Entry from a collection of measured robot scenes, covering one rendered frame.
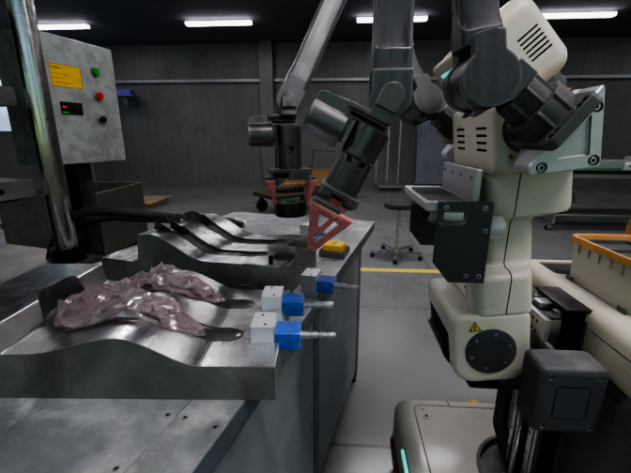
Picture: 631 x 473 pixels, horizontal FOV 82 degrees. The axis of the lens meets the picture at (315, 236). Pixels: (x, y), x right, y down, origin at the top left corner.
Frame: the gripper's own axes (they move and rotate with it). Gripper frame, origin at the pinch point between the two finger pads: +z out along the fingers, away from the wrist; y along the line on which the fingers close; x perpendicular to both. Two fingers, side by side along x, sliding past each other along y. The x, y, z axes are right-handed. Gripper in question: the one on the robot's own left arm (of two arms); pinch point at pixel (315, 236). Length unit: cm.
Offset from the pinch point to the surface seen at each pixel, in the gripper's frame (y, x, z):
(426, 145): -790, 173, -85
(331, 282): -17.2, 9.3, 12.8
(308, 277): -17.9, 4.1, 14.4
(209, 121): -838, -306, 97
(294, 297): -2.8, 2.1, 13.2
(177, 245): -20.8, -26.6, 23.2
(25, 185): -39, -78, 36
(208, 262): -17.6, -17.8, 21.9
